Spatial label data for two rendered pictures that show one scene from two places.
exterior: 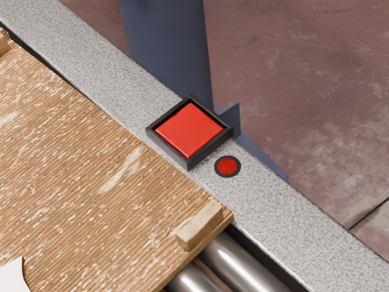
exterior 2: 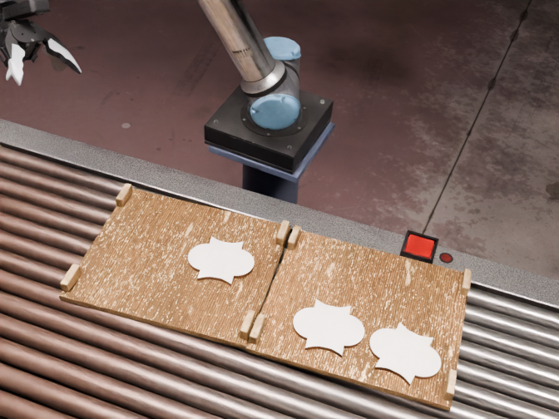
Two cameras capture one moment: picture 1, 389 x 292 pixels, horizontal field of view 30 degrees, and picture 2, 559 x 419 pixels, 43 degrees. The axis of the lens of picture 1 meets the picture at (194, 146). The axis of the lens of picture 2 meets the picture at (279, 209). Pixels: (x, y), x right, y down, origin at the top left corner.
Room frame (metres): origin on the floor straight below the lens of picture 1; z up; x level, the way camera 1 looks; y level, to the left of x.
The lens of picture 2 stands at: (-0.17, 0.95, 2.12)
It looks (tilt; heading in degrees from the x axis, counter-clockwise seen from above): 45 degrees down; 323
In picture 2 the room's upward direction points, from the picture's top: 4 degrees clockwise
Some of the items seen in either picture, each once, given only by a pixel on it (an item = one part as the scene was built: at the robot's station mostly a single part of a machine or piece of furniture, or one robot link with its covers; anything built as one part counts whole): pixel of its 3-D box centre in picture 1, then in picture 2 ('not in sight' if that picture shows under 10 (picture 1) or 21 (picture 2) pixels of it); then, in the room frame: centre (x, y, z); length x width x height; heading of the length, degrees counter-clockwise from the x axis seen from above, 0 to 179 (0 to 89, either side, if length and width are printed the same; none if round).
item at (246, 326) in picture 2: not in sight; (247, 324); (0.54, 0.47, 0.95); 0.06 x 0.02 x 0.03; 130
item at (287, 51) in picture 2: not in sight; (276, 66); (1.10, 0.04, 1.10); 0.13 x 0.12 x 0.14; 145
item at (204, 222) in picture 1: (200, 225); (466, 282); (0.39, 0.01, 0.95); 0.06 x 0.02 x 0.03; 129
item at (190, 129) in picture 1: (189, 132); (418, 248); (0.53, 0.00, 0.92); 0.06 x 0.06 x 0.01; 36
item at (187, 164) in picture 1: (189, 131); (419, 247); (0.53, 0.00, 0.92); 0.08 x 0.08 x 0.02; 36
